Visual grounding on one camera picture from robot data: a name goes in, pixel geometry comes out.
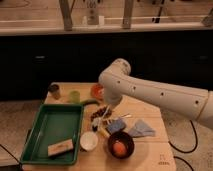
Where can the green cup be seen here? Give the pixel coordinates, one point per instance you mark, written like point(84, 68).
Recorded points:
point(74, 97)

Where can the wooden table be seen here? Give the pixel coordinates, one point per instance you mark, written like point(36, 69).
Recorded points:
point(150, 154)

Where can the dark brown cup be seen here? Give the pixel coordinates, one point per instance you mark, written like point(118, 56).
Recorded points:
point(54, 90)

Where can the orange ball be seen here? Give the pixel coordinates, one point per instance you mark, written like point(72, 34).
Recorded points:
point(119, 149)

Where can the white cup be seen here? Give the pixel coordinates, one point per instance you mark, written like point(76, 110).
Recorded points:
point(89, 141)

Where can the blue sponge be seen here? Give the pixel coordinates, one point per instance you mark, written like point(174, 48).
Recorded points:
point(115, 126)

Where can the green cucumber toy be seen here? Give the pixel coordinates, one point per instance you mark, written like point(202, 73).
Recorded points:
point(89, 102)

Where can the blue cloth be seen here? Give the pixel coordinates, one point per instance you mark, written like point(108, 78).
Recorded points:
point(141, 129)

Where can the wooden block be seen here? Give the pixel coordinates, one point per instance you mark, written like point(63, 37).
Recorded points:
point(60, 147)

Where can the silver fork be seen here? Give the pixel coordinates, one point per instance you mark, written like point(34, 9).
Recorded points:
point(120, 117)

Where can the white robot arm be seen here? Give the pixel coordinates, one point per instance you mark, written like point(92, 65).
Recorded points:
point(193, 103)

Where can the dark bowl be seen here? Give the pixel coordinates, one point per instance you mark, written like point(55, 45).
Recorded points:
point(123, 137)

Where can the green plastic tray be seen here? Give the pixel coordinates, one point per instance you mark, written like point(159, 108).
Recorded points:
point(52, 124)

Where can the yellow banana toy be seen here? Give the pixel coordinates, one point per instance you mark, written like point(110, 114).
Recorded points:
point(102, 131)

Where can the brown grape bunch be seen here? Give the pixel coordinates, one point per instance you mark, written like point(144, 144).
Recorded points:
point(104, 111)

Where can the orange bowl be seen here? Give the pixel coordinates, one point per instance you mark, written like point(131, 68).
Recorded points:
point(97, 91)

